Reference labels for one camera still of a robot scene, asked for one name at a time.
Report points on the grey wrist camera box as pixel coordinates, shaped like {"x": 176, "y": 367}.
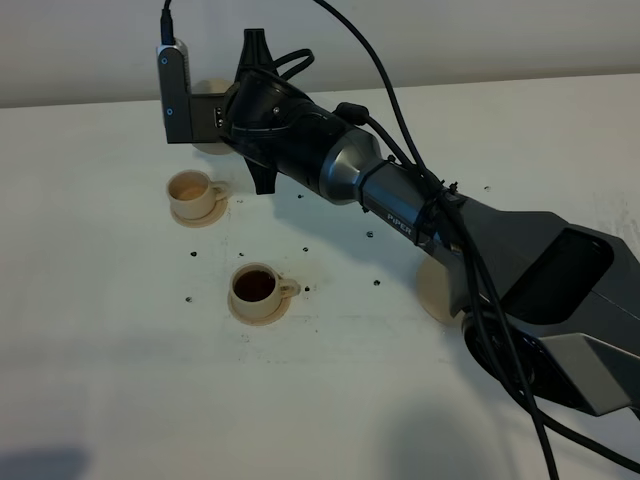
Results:
{"x": 175, "y": 91}

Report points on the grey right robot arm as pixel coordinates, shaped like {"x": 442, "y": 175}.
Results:
{"x": 551, "y": 308}

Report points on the beige near cup saucer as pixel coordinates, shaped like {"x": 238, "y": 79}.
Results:
{"x": 262, "y": 320}

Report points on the beige near teacup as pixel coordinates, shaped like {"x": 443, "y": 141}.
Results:
{"x": 260, "y": 289}

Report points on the beige cup saucer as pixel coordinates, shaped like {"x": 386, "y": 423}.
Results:
{"x": 262, "y": 320}
{"x": 212, "y": 217}

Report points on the beige teapot saucer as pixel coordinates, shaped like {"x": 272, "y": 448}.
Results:
{"x": 433, "y": 291}

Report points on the beige far teacup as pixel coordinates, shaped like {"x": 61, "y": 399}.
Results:
{"x": 192, "y": 194}

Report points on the beige far cup saucer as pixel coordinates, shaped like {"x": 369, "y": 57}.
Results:
{"x": 212, "y": 217}

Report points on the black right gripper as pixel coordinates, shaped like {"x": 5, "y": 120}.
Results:
{"x": 275, "y": 127}

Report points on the beige teacup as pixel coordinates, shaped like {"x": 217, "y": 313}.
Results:
{"x": 192, "y": 194}
{"x": 260, "y": 289}

